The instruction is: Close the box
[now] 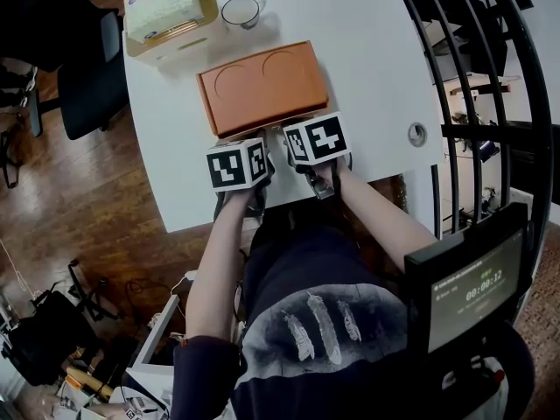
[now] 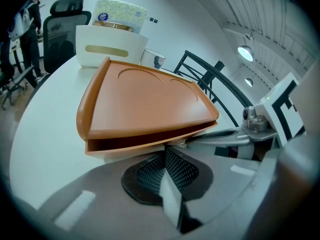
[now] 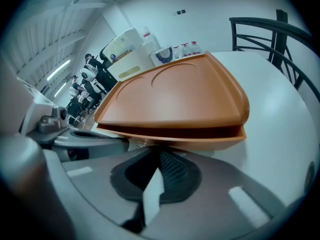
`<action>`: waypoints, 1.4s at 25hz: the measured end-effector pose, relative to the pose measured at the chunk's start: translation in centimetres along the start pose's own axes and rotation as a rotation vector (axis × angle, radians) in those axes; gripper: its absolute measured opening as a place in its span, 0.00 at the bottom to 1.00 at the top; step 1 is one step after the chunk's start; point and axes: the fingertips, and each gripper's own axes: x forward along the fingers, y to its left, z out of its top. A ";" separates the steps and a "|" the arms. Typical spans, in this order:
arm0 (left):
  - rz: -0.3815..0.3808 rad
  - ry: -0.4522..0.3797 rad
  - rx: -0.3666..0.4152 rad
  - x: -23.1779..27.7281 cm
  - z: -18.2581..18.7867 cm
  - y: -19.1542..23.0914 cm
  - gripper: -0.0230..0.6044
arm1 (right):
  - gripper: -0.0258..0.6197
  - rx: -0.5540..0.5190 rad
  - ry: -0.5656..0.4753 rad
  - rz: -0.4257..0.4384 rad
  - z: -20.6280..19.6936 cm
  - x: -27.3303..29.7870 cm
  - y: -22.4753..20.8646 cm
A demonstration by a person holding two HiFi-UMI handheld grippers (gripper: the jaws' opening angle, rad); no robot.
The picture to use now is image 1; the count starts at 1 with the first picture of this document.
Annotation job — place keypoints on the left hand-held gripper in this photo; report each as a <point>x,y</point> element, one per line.
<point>232,169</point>

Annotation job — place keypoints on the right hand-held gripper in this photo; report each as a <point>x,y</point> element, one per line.
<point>321,140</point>

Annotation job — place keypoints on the orange box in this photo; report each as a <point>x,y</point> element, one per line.
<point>262,86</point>

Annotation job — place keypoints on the person's left forearm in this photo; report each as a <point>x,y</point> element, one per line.
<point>219,269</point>

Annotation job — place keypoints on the person's right forearm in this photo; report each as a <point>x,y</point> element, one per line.
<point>376,217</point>

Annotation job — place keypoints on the clear glass cup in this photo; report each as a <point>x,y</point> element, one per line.
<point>240,11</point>

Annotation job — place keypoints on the cream storage bin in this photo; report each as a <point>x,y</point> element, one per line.
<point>170,29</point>

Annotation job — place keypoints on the black office chair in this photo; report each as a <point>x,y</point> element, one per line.
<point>87,77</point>

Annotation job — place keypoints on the pale green tissue pack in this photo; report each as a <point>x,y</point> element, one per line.
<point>164,9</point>

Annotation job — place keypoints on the black metal railing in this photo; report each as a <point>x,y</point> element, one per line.
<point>494,103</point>

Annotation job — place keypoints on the person's dark printed shirt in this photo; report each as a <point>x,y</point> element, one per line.
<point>350,331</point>

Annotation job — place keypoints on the black display device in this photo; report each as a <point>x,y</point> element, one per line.
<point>470,287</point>

